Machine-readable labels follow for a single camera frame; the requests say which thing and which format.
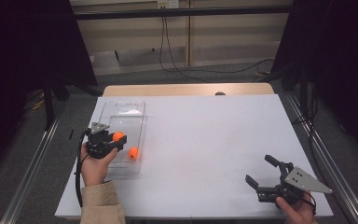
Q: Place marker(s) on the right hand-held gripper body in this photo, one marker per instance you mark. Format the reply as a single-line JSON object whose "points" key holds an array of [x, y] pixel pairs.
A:
{"points": [[306, 180]]}

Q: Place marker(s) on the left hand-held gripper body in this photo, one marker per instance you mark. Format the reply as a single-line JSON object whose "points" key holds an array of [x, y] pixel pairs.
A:
{"points": [[99, 146]]}

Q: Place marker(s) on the orange ball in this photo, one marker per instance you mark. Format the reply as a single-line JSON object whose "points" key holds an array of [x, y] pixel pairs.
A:
{"points": [[133, 153], [118, 136]]}

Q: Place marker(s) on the clear plastic tray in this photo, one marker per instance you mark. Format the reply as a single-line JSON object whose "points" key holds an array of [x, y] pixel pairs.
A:
{"points": [[127, 112]]}

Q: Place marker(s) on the person's left hand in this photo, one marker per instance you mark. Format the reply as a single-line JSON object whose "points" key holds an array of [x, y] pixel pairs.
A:
{"points": [[93, 172]]}

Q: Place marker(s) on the person's right hand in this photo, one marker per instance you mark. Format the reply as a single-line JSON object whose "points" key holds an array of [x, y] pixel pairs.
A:
{"points": [[296, 215]]}

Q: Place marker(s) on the white table cover sheet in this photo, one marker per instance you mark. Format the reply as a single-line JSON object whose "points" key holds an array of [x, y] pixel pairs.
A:
{"points": [[223, 133]]}

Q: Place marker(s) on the black metal stand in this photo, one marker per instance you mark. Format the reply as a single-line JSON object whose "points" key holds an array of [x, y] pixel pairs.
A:
{"points": [[48, 109]]}

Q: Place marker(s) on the black curtain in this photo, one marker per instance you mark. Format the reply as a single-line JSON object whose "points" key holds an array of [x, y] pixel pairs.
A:
{"points": [[338, 46], [18, 46]]}

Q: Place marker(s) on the black horizontal bar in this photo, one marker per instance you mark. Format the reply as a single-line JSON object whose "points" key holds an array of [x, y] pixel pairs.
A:
{"points": [[199, 12]]}

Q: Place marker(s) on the aluminium floor rail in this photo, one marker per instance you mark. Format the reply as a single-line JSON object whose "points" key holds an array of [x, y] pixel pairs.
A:
{"points": [[28, 180], [322, 149]]}

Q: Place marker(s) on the white wall socket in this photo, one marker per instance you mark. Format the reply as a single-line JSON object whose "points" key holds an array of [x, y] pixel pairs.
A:
{"points": [[167, 3]]}

